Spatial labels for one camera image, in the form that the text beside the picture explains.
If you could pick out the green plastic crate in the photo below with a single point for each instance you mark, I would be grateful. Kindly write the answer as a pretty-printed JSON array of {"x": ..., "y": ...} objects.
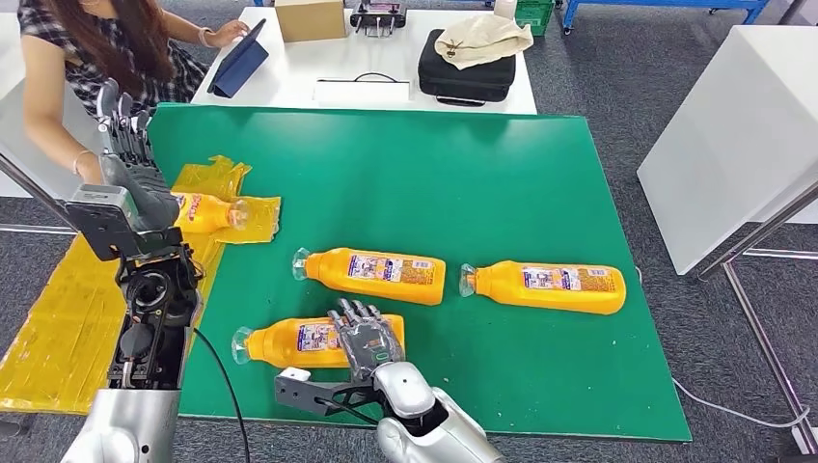
[{"x": 534, "y": 18}]

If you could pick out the yellow taped cardboard sheet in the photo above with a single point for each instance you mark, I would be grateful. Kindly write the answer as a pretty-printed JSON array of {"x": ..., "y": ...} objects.
[{"x": 57, "y": 332}]

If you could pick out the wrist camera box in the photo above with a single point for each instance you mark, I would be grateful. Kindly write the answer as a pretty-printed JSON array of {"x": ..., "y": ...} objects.
[
  {"x": 307, "y": 390},
  {"x": 102, "y": 220}
]

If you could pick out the white flat box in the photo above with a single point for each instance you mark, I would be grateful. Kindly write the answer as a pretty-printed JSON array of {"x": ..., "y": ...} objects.
[{"x": 363, "y": 93}]

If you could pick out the beige cloth bag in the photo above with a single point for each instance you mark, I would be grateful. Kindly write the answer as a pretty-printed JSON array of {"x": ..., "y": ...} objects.
[{"x": 484, "y": 41}]

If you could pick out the green table board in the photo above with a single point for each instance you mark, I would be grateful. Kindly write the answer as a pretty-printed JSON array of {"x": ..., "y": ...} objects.
[{"x": 562, "y": 192}]

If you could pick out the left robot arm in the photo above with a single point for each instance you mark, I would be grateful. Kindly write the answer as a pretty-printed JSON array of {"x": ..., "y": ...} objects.
[{"x": 147, "y": 332}]

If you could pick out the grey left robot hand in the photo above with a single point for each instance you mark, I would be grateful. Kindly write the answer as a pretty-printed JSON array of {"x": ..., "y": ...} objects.
[{"x": 150, "y": 192}]

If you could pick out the white desk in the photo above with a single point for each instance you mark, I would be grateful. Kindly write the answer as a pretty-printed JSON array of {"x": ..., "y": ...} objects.
[{"x": 9, "y": 115}]

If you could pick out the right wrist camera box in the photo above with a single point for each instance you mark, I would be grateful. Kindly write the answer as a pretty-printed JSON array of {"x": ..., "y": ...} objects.
[{"x": 307, "y": 390}]

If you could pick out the grey metal table frame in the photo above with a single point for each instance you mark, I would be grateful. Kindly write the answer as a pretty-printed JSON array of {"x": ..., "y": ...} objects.
[{"x": 765, "y": 355}]

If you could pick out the person's right hand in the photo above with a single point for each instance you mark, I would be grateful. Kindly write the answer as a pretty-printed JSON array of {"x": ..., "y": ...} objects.
[{"x": 89, "y": 171}]

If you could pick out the brown cardboard box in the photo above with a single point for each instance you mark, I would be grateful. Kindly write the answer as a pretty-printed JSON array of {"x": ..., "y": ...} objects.
[{"x": 310, "y": 19}]

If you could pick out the white side table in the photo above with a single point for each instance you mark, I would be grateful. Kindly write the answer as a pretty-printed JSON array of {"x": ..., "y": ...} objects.
[{"x": 735, "y": 128}]

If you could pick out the grey metal desk leg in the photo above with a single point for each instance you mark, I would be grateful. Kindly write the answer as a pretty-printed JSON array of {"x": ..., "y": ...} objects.
[{"x": 32, "y": 185}]

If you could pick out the blue metal rack frame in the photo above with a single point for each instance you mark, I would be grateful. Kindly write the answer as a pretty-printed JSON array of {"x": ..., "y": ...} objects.
[{"x": 664, "y": 4}]

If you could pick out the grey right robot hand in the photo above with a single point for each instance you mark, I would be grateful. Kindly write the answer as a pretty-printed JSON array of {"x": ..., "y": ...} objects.
[{"x": 367, "y": 339}]

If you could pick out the person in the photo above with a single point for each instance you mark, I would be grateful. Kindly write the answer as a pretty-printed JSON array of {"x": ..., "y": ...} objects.
[{"x": 179, "y": 70}]

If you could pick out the tablet in blue case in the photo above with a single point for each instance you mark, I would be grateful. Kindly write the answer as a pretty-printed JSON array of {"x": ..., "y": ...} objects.
[{"x": 241, "y": 64}]

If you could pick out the orange detergent bottle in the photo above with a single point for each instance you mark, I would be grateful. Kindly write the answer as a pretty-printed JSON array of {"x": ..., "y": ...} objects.
[
  {"x": 204, "y": 214},
  {"x": 383, "y": 281},
  {"x": 549, "y": 297},
  {"x": 281, "y": 342}
]

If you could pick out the person's left hand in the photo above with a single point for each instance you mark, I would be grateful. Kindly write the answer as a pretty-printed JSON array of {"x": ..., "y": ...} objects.
[{"x": 225, "y": 33}]

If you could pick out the black carrying case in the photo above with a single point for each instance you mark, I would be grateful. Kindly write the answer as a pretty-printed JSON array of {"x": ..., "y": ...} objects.
[{"x": 466, "y": 83}]

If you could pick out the black controller device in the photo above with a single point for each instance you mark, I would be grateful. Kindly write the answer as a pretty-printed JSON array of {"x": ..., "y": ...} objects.
[{"x": 378, "y": 16}]

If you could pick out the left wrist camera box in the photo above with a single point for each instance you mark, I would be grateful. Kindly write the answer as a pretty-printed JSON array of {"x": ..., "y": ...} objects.
[{"x": 102, "y": 220}]

